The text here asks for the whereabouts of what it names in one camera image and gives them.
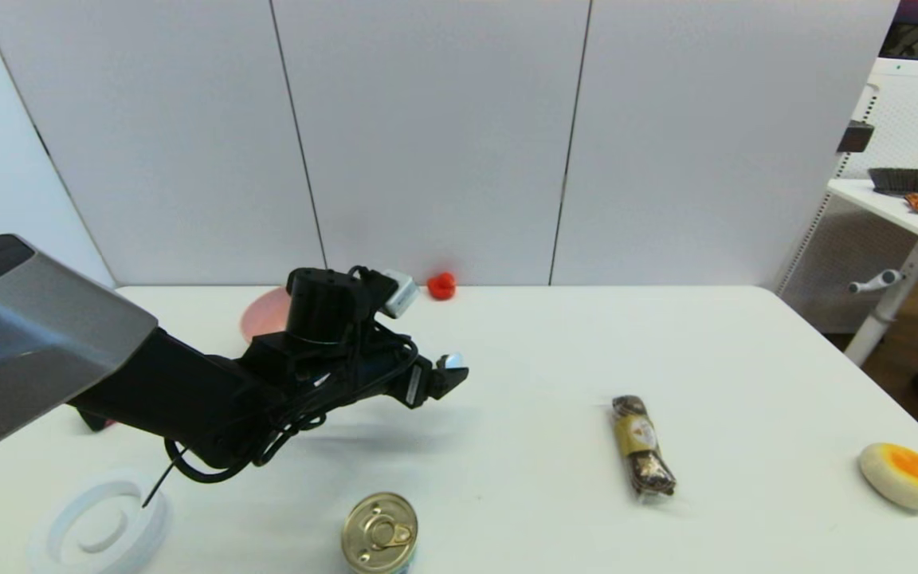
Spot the gold-lidded tin can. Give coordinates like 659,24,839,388
340,492,419,574

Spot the pink bowl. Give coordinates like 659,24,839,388
239,286,294,344

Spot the wrapped chocolate ball pack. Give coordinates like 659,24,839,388
610,395,677,498

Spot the black chewing gum pack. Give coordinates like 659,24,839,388
75,408,117,434

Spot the white round plastic lid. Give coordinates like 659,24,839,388
27,469,172,574

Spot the grey robot torso cover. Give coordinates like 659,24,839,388
0,234,159,472

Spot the white round orange-topped toy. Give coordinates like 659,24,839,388
858,442,918,512

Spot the black box on pegboard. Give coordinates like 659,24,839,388
836,121,876,155

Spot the white side desk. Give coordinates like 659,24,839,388
827,179,918,368

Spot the white pegboard panel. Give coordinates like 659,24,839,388
774,57,918,336

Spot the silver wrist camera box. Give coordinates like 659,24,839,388
379,269,421,319

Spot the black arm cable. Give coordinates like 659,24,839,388
143,319,422,508

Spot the grey desk crank handle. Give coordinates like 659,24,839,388
848,269,904,295

